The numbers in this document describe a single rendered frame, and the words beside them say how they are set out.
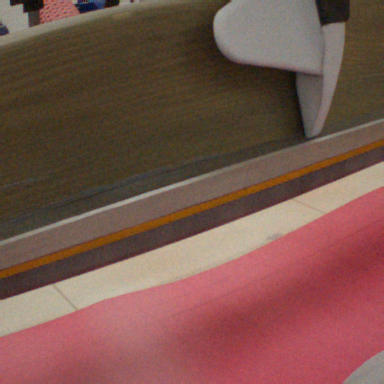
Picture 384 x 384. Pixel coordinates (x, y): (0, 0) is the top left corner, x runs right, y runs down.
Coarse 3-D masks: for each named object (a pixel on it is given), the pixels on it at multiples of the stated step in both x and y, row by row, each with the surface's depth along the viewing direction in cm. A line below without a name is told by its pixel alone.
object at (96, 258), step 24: (336, 168) 31; (360, 168) 32; (264, 192) 29; (288, 192) 30; (192, 216) 28; (216, 216) 28; (240, 216) 29; (120, 240) 26; (144, 240) 27; (168, 240) 27; (48, 264) 25; (72, 264) 25; (96, 264) 26; (0, 288) 24; (24, 288) 24
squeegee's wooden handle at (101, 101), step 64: (192, 0) 24; (0, 64) 20; (64, 64) 22; (128, 64) 23; (192, 64) 24; (0, 128) 21; (64, 128) 22; (128, 128) 24; (192, 128) 25; (256, 128) 27; (0, 192) 22; (64, 192) 23
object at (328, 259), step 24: (336, 216) 40; (360, 216) 40; (288, 240) 38; (312, 240) 38; (336, 240) 37; (360, 240) 37; (264, 264) 36; (288, 264) 35; (312, 264) 35; (336, 264) 35; (360, 264) 34; (312, 288) 33; (336, 288) 32; (360, 288) 32; (360, 312) 30
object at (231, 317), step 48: (192, 288) 34; (240, 288) 34; (288, 288) 33; (48, 336) 31; (96, 336) 30; (144, 336) 30; (192, 336) 30; (240, 336) 29; (288, 336) 29; (336, 336) 28
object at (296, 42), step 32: (256, 0) 23; (288, 0) 24; (224, 32) 23; (256, 32) 23; (288, 32) 24; (320, 32) 24; (256, 64) 24; (288, 64) 24; (320, 64) 25; (320, 96) 26; (320, 128) 27
